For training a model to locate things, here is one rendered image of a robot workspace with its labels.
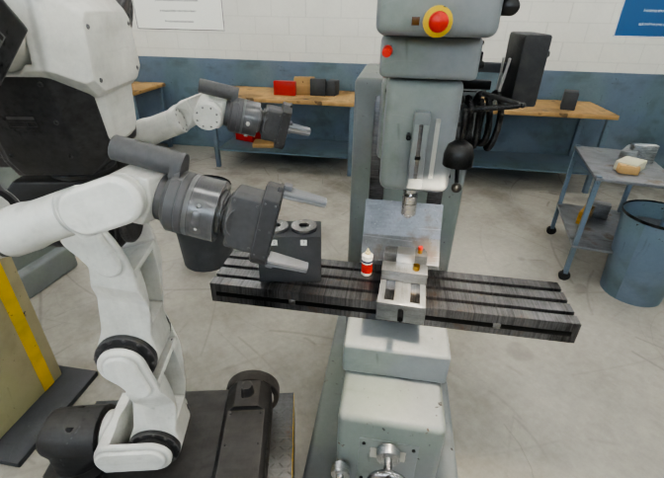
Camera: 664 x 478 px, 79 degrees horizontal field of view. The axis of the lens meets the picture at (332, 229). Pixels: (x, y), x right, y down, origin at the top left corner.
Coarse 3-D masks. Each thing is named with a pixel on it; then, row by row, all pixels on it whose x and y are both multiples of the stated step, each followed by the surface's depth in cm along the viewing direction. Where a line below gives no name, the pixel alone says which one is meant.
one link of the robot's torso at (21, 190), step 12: (120, 168) 81; (24, 180) 75; (36, 180) 75; (48, 180) 75; (60, 180) 75; (72, 180) 75; (84, 180) 75; (12, 192) 75; (24, 192) 75; (36, 192) 75; (48, 192) 75; (120, 228) 81; (132, 228) 85; (132, 240) 85
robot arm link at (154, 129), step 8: (136, 120) 100; (144, 120) 99; (152, 120) 99; (160, 120) 98; (136, 128) 99; (144, 128) 99; (152, 128) 99; (160, 128) 99; (168, 128) 99; (136, 136) 99; (144, 136) 99; (152, 136) 100; (160, 136) 100; (168, 136) 101
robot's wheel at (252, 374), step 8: (232, 376) 150; (240, 376) 147; (248, 376) 146; (256, 376) 147; (264, 376) 148; (272, 376) 151; (232, 384) 146; (272, 384) 148; (272, 392) 149; (272, 400) 151
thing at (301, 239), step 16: (288, 224) 140; (304, 224) 142; (320, 224) 143; (288, 240) 136; (304, 240) 136; (320, 240) 136; (304, 256) 139; (320, 256) 139; (272, 272) 142; (288, 272) 142; (320, 272) 142
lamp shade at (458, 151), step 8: (448, 144) 97; (456, 144) 95; (464, 144) 95; (448, 152) 96; (456, 152) 95; (464, 152) 94; (472, 152) 95; (448, 160) 96; (456, 160) 95; (464, 160) 95; (472, 160) 96; (456, 168) 96; (464, 168) 96
